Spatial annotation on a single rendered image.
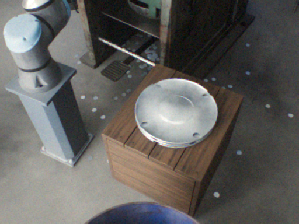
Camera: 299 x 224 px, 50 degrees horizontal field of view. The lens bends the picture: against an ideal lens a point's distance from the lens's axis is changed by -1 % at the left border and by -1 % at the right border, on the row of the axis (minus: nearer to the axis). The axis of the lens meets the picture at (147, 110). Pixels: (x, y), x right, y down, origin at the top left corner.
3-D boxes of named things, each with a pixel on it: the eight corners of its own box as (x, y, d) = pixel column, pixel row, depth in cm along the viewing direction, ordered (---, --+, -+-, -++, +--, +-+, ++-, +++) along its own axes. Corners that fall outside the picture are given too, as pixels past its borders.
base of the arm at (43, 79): (44, 98, 110) (36, 79, 102) (10, 85, 115) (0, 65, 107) (70, 70, 118) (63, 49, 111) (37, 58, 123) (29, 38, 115)
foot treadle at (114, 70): (116, 88, 158) (115, 81, 154) (101, 80, 162) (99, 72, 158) (181, 25, 187) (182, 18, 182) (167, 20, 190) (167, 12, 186)
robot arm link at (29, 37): (7, 65, 107) (-9, 32, 96) (29, 39, 114) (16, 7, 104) (38, 73, 104) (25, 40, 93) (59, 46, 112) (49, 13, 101)
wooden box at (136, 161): (191, 220, 128) (201, 181, 101) (111, 178, 140) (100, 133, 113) (228, 144, 149) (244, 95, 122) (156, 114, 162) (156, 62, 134)
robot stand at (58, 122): (73, 167, 144) (45, 104, 109) (40, 151, 150) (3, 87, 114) (95, 136, 154) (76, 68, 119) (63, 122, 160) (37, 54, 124)
